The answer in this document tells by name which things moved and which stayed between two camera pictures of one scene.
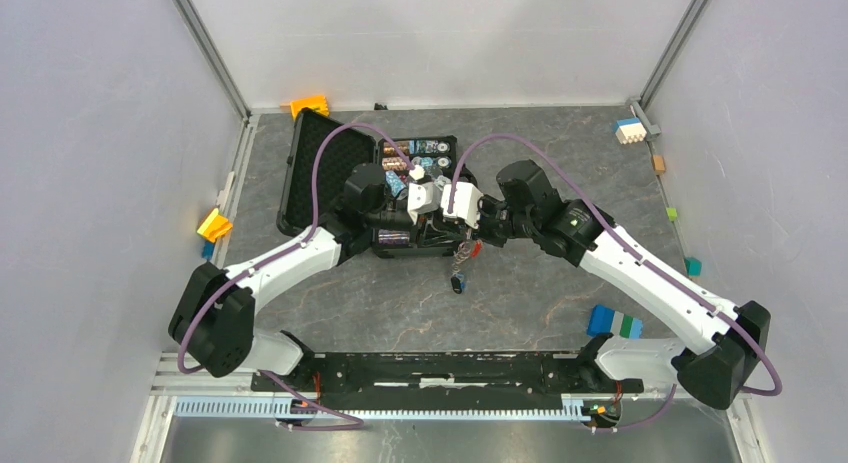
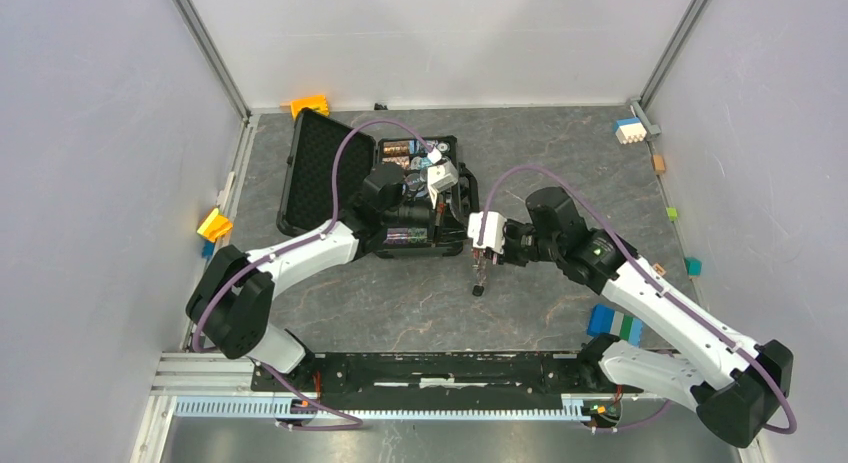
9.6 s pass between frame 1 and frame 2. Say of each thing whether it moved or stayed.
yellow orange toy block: stayed
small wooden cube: stayed
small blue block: stayed
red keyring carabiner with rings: moved
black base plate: stayed
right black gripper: moved
